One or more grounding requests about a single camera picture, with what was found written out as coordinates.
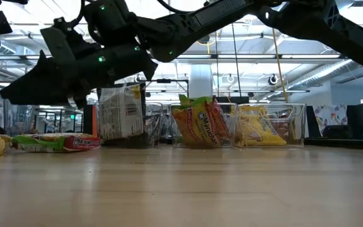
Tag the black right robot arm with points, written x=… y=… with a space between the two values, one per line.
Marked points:
x=295 y=22

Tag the red board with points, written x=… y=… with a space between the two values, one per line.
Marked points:
x=95 y=121

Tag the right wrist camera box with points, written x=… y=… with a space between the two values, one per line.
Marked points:
x=61 y=41

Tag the clear plastic cup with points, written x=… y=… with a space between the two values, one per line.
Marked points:
x=17 y=119

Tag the floral patterned cloth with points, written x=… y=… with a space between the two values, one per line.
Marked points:
x=326 y=115

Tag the small black ceiling reel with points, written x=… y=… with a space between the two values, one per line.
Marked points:
x=273 y=79
x=138 y=79

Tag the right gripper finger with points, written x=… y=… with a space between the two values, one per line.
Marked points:
x=39 y=85
x=43 y=56

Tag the black metal gantry frame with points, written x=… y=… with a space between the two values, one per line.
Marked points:
x=169 y=81

